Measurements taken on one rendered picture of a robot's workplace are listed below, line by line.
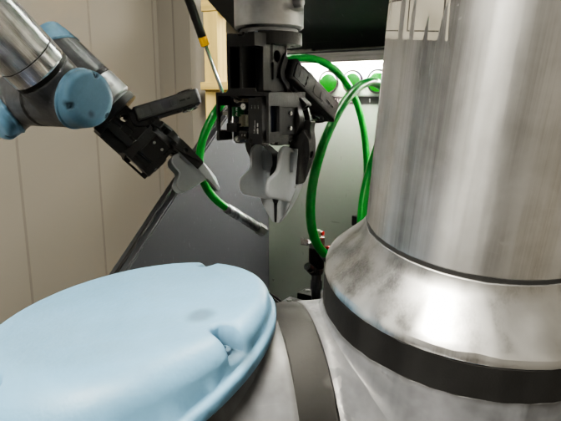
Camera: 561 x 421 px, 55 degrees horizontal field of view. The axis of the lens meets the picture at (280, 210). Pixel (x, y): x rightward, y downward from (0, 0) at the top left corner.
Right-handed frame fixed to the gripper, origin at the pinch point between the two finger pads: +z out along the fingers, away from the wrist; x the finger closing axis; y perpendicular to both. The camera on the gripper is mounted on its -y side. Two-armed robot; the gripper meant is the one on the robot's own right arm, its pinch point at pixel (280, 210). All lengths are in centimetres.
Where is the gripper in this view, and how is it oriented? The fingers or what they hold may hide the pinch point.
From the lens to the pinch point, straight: 64.1
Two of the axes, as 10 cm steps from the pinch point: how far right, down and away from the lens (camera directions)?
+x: 8.2, 1.2, -5.6
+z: 0.0, 9.8, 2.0
